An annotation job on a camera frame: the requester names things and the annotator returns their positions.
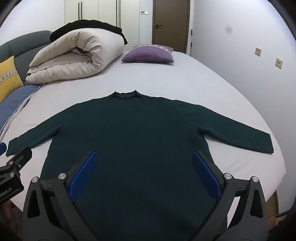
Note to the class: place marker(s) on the beige folded duvet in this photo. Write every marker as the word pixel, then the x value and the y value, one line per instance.
pixel 69 58

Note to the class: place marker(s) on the black cloth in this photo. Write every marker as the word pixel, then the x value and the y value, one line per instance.
pixel 87 24

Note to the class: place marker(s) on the wooden bed frame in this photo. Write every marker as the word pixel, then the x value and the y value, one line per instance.
pixel 274 208

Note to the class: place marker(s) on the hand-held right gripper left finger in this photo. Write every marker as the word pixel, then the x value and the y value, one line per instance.
pixel 84 173

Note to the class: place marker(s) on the white wardrobe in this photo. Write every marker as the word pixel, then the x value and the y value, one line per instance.
pixel 104 11

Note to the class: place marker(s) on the yellow pillow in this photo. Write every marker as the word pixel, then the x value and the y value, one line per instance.
pixel 8 76

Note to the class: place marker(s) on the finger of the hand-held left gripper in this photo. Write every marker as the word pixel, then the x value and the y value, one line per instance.
pixel 2 148
pixel 19 157

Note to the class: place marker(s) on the dark green sweater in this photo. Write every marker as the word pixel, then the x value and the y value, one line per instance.
pixel 143 129

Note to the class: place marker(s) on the bed with white sheet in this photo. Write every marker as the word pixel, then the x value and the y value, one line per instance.
pixel 185 81

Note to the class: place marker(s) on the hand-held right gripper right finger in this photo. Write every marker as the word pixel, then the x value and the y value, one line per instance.
pixel 205 173

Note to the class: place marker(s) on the blue blanket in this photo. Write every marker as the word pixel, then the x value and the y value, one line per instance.
pixel 13 99

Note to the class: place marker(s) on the grey padded headboard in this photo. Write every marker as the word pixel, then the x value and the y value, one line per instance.
pixel 27 44

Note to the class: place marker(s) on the brown wooden door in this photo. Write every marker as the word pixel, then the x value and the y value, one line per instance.
pixel 171 23

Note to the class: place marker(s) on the purple pillow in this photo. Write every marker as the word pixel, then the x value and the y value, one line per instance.
pixel 148 54

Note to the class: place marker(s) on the beige wall socket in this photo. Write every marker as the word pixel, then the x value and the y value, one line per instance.
pixel 278 63
pixel 258 51

